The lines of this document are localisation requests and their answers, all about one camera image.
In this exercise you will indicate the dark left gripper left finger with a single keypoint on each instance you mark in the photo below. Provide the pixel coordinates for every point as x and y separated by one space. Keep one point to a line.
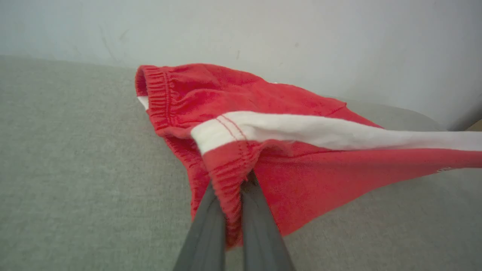
205 241

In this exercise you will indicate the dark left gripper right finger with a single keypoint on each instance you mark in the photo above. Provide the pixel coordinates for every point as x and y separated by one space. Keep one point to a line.
261 233

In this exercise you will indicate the red shorts with white stripe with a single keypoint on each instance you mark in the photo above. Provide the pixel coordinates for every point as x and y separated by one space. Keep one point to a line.
301 180

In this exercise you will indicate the grey fabric sofa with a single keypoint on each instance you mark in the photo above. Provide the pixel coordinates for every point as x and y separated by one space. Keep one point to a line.
75 169

